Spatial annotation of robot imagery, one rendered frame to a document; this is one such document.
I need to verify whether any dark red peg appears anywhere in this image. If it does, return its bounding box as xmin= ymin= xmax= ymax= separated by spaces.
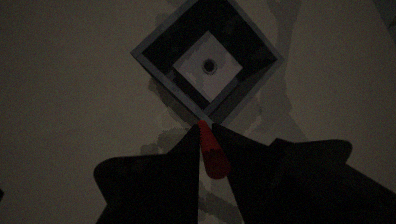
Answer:
xmin=197 ymin=120 xmax=231 ymax=179

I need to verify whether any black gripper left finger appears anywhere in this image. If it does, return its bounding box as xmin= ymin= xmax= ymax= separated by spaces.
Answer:
xmin=93 ymin=124 xmax=200 ymax=224

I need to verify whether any grey square plate with hole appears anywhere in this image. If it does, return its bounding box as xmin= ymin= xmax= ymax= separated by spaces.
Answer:
xmin=172 ymin=30 xmax=243 ymax=104

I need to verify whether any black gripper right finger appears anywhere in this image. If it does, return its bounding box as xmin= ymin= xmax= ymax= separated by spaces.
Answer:
xmin=212 ymin=123 xmax=353 ymax=224

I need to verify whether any dark grey open box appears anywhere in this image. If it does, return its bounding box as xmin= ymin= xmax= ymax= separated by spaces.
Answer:
xmin=130 ymin=0 xmax=285 ymax=131

